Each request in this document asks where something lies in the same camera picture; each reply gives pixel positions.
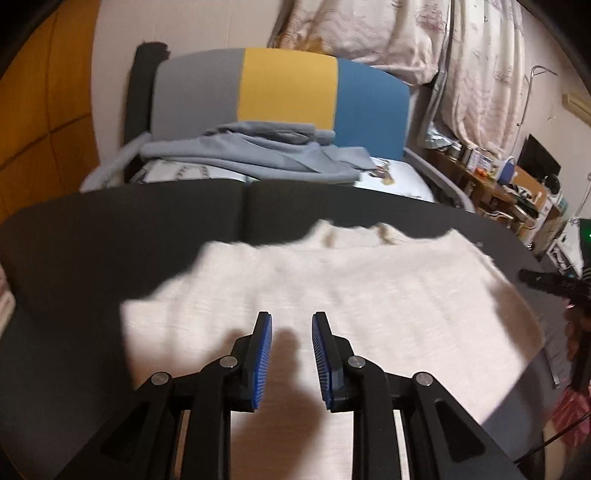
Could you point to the grey blue garment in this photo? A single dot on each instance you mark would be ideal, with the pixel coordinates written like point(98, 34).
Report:
point(261, 149)

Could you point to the folded pink cloth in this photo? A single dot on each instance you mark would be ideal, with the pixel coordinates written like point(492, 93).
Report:
point(7, 302)

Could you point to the pink patterned curtain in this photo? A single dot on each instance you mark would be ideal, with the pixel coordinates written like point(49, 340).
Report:
point(477, 46)

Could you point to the white printed seat cushion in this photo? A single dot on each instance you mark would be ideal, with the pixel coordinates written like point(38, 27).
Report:
point(389, 176)

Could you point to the cream knit sweater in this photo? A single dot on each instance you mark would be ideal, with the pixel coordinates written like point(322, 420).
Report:
point(409, 305)

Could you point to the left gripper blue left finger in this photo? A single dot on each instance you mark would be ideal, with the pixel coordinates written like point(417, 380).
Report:
point(179, 427)

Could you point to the wooden desk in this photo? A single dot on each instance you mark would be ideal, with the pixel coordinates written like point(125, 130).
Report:
point(497, 203)

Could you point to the grey yellow blue chair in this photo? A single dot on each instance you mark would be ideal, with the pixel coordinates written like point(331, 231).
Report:
point(364, 106)

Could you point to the black rolled mat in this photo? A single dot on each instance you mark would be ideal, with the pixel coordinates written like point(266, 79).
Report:
point(138, 104)

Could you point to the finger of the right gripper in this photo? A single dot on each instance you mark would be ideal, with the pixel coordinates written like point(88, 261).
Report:
point(551, 283)

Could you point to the black monitor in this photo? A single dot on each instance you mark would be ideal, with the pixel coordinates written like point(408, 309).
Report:
point(536, 161)

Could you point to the white air conditioner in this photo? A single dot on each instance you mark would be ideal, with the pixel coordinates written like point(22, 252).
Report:
point(578, 106)

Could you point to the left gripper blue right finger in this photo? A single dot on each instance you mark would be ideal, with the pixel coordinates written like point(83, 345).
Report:
point(396, 417)

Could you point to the wooden wardrobe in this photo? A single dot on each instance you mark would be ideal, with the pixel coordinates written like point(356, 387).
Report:
point(48, 143)

